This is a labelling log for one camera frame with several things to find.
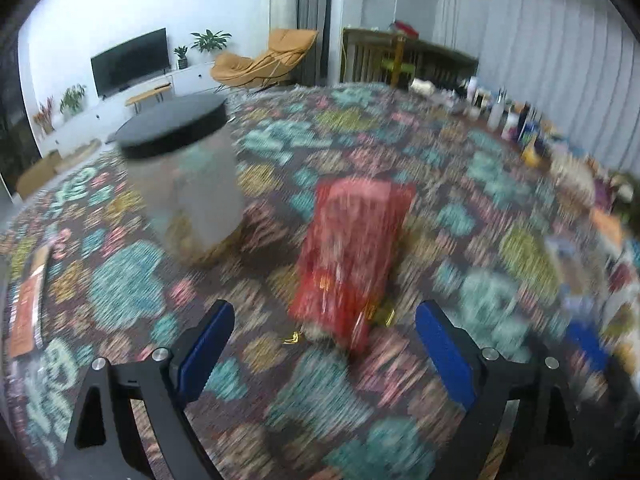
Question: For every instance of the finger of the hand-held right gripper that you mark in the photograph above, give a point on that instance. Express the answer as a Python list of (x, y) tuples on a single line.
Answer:
[(589, 347)]

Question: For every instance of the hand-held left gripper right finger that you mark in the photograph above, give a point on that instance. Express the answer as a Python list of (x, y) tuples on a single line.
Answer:
[(445, 355)]

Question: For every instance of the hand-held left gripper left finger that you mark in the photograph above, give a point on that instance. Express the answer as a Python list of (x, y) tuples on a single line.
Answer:
[(207, 350)]

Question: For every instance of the red snack bag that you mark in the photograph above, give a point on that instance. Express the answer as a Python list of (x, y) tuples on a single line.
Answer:
[(350, 250)]

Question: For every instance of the colourful printed blanket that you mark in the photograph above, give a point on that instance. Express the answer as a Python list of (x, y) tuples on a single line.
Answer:
[(450, 220)]

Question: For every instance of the clear jar with black lid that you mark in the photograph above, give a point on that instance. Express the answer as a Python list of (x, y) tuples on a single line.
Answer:
[(190, 190)]

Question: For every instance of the flat orange-brown package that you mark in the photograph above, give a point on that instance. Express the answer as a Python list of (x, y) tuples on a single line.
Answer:
[(30, 305)]

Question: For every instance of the row of bottles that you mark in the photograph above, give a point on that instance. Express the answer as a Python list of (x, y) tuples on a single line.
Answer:
[(525, 125)]

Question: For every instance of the beige round floor cushion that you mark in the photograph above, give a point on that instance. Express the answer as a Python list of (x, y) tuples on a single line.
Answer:
[(77, 155)]

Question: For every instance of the cardboard box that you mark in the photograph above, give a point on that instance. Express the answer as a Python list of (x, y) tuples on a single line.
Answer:
[(37, 175)]

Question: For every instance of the small wooden bench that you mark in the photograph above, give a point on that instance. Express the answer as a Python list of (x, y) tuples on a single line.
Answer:
[(147, 94)]

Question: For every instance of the white television cabinet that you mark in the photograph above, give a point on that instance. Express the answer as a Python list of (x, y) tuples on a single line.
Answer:
[(185, 77)]

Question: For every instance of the bushy green potted plant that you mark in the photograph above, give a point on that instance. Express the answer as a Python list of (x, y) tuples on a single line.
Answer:
[(72, 100)]

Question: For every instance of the tan rocking chair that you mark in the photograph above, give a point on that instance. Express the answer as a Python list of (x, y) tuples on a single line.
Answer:
[(240, 67)]

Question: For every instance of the red flower bouquet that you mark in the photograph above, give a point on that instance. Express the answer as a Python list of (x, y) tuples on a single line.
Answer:
[(44, 115)]

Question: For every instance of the white sheer curtain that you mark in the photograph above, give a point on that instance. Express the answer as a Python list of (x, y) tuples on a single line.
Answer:
[(550, 60)]

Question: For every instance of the yellow-green small chair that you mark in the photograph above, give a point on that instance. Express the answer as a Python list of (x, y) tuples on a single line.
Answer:
[(397, 67)]

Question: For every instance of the black glass display cabinet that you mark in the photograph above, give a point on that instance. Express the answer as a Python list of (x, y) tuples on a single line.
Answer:
[(15, 125)]

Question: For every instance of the small potted plant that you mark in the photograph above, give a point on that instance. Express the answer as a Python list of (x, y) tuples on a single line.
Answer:
[(181, 52)]

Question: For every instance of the black television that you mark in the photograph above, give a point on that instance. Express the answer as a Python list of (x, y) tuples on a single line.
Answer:
[(130, 60)]

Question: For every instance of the large leafy potted plant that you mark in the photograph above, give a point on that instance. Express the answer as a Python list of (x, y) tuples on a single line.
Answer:
[(210, 40)]

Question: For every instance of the wooden slatted table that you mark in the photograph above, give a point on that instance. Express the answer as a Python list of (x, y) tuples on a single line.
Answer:
[(365, 55)]

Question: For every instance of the red cloth item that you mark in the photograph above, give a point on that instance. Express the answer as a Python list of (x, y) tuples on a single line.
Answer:
[(405, 29)]

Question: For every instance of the grey curtain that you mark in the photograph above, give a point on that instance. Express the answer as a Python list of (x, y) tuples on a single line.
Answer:
[(315, 10)]

